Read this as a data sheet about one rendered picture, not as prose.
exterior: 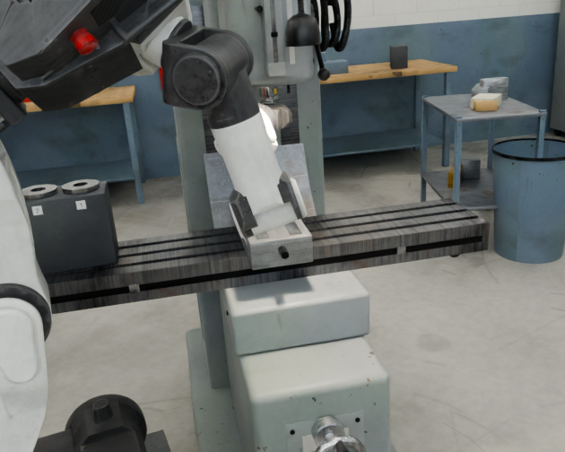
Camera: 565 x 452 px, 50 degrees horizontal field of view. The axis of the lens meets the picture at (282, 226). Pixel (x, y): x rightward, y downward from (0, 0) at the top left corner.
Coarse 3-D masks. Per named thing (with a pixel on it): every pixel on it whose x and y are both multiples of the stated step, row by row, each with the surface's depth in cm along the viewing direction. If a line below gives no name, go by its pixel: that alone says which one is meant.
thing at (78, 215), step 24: (24, 192) 146; (48, 192) 145; (72, 192) 146; (96, 192) 147; (48, 216) 145; (72, 216) 146; (96, 216) 147; (48, 240) 147; (72, 240) 148; (96, 240) 149; (48, 264) 148; (72, 264) 150; (96, 264) 151
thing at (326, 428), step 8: (328, 416) 132; (320, 424) 131; (328, 424) 130; (336, 424) 130; (312, 432) 132; (320, 432) 130; (328, 432) 131; (336, 432) 131; (344, 432) 132; (320, 440) 131; (328, 440) 122; (336, 440) 122; (344, 440) 122; (352, 440) 123; (320, 448) 122; (328, 448) 122; (336, 448) 121; (344, 448) 119; (352, 448) 124; (360, 448) 123
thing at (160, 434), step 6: (156, 432) 168; (162, 432) 168; (150, 438) 166; (156, 438) 166; (162, 438) 166; (144, 444) 164; (150, 444) 164; (156, 444) 163; (162, 444) 163; (168, 444) 163; (150, 450) 161; (156, 450) 161; (162, 450) 161; (168, 450) 161
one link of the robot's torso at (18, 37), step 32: (0, 0) 83; (32, 0) 82; (64, 0) 81; (96, 0) 82; (128, 0) 88; (160, 0) 92; (0, 32) 83; (32, 32) 82; (64, 32) 83; (96, 32) 89; (128, 32) 89; (160, 32) 95; (0, 64) 90; (32, 64) 85; (64, 64) 89; (96, 64) 93; (128, 64) 99; (160, 64) 98; (32, 96) 94; (64, 96) 97
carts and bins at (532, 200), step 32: (448, 96) 400; (480, 96) 354; (544, 128) 334; (480, 160) 394; (512, 160) 328; (544, 160) 319; (448, 192) 377; (480, 192) 373; (512, 192) 335; (544, 192) 327; (512, 224) 342; (544, 224) 334; (512, 256) 349; (544, 256) 343
